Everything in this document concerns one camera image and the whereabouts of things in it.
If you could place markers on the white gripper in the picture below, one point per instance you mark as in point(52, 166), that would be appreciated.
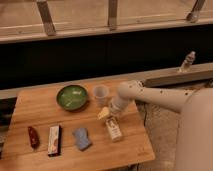
point(117, 106)

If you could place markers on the white labelled bottle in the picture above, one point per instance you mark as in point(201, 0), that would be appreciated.
point(113, 129)

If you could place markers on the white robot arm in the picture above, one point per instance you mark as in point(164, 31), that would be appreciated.
point(194, 141)

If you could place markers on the green ceramic bowl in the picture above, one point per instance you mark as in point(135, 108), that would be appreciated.
point(72, 97)

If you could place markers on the clear bottle on ledge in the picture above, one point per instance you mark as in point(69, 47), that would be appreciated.
point(188, 61)

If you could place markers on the clear plastic cup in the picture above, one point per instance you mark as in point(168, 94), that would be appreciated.
point(100, 93)

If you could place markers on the blue crumpled cloth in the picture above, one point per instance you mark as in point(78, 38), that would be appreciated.
point(82, 138)

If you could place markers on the wooden table board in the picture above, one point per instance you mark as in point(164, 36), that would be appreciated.
point(38, 108)

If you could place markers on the white and black snack bar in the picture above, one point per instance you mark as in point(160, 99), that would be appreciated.
point(54, 141)

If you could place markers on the middle metal bracket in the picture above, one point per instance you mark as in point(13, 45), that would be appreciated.
point(112, 14)

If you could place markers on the metal bracket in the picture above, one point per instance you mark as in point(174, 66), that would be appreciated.
point(46, 17)
point(193, 16)
point(112, 14)

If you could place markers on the left metal bracket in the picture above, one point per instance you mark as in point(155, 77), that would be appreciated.
point(46, 17)

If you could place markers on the right metal bracket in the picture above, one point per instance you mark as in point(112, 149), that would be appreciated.
point(193, 16)

